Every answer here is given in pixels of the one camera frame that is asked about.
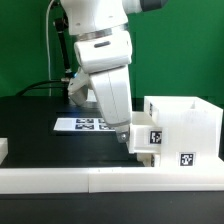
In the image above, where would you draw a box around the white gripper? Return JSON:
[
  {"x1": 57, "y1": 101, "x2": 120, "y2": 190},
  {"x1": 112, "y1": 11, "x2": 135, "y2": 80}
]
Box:
[{"x1": 90, "y1": 66, "x2": 132, "y2": 143}]

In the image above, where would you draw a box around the white drawer box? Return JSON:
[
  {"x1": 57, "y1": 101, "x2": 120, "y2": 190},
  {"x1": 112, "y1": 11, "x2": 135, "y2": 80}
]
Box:
[
  {"x1": 143, "y1": 154, "x2": 160, "y2": 167},
  {"x1": 127, "y1": 112, "x2": 162, "y2": 154}
]

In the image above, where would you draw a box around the white drawer cabinet frame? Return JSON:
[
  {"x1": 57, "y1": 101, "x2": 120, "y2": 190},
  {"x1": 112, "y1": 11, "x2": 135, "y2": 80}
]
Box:
[{"x1": 144, "y1": 96, "x2": 223, "y2": 168}]

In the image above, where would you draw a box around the white front drawer box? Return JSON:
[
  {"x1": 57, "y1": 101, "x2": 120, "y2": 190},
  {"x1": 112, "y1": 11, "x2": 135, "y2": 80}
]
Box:
[{"x1": 143, "y1": 154, "x2": 160, "y2": 167}]

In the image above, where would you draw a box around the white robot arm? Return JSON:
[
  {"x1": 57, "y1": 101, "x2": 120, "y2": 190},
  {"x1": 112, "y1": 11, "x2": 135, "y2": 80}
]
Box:
[{"x1": 52, "y1": 0, "x2": 169, "y2": 143}]

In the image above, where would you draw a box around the white marker sheet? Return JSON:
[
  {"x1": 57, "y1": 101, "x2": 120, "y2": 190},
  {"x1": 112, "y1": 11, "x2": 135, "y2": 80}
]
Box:
[{"x1": 54, "y1": 118, "x2": 111, "y2": 132}]

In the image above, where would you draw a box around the white left fence piece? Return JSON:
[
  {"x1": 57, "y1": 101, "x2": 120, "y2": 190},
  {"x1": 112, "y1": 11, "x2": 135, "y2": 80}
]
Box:
[{"x1": 0, "y1": 138, "x2": 8, "y2": 165}]

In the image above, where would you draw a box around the white front fence rail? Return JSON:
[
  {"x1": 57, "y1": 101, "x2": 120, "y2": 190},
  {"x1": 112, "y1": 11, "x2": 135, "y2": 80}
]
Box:
[{"x1": 0, "y1": 168, "x2": 224, "y2": 194}]

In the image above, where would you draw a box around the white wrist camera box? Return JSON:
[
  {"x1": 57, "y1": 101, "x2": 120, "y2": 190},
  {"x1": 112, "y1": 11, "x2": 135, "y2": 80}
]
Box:
[{"x1": 74, "y1": 31, "x2": 132, "y2": 74}]

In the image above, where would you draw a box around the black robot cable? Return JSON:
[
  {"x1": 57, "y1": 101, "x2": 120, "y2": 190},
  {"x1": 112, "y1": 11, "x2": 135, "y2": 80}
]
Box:
[{"x1": 15, "y1": 79, "x2": 71, "y2": 98}]

